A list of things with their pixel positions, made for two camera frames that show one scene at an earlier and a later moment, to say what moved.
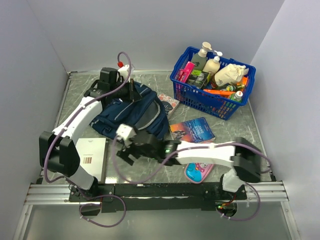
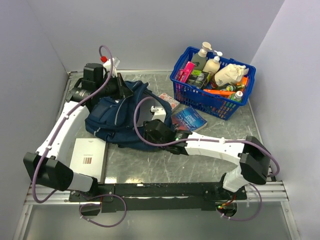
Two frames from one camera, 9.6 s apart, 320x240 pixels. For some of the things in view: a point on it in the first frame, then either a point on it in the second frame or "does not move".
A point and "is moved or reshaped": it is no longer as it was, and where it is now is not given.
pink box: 184,73 does not move
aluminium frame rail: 261,193 does not move
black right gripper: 125,155 to 147,134
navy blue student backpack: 147,114 is moved or reshaped
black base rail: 170,197 does not move
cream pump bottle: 213,64 does not move
